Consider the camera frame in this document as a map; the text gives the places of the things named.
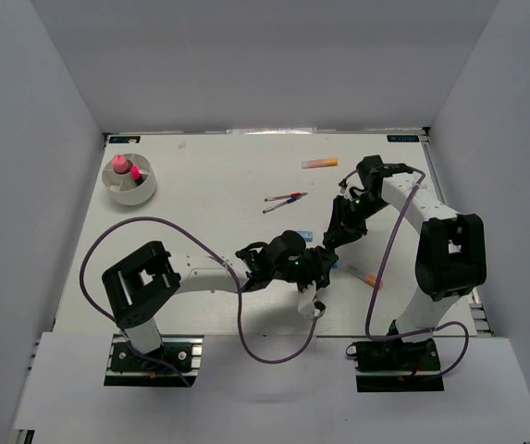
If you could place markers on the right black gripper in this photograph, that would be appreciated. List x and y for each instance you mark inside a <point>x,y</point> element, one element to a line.
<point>343,229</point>

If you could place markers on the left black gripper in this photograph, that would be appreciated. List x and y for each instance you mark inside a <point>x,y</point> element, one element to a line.
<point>320,266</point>

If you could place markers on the grey orange highlighter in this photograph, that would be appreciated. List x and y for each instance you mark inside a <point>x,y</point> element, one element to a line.
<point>368,278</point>

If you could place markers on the orange pink highlighter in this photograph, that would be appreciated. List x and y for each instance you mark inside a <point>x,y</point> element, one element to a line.
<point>318,163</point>

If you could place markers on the pink black highlighter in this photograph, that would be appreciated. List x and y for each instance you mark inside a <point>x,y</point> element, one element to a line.
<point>136,176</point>

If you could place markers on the pink glue bottle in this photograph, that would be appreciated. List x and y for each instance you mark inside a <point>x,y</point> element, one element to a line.
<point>120,164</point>

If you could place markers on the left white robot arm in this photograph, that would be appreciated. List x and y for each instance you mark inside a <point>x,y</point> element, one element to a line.
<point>138,286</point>

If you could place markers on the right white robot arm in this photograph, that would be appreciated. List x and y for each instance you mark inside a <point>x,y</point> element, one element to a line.
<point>451,255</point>

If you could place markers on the blue translucent cap case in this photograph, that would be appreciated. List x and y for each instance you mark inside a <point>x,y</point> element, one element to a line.
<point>308,236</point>

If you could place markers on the red pen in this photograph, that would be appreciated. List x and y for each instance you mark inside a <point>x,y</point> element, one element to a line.
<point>286,196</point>

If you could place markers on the blue pen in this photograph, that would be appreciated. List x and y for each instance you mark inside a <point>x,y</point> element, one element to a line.
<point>281,204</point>

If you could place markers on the blue label sticker right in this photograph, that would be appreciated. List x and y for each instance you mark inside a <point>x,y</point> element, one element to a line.
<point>402,138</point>

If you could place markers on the blue label sticker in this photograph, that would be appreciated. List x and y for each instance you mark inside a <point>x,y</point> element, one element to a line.
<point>123,139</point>
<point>402,138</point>

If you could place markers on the white round organizer container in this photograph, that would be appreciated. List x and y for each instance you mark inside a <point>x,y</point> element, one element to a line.
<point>122,189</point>

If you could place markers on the blue label sticker left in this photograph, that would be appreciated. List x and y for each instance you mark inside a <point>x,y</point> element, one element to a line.
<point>123,139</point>

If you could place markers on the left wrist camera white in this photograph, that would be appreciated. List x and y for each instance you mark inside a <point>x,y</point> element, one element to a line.
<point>309,306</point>

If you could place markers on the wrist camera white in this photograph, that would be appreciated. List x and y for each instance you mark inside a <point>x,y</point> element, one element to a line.
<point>345,187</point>
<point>309,306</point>

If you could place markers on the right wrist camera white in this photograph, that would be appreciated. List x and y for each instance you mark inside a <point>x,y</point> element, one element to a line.
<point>345,187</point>

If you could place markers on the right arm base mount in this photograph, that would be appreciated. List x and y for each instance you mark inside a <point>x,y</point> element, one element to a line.
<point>396,366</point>

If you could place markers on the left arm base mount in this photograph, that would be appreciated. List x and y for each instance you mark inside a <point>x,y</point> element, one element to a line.
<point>175,365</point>

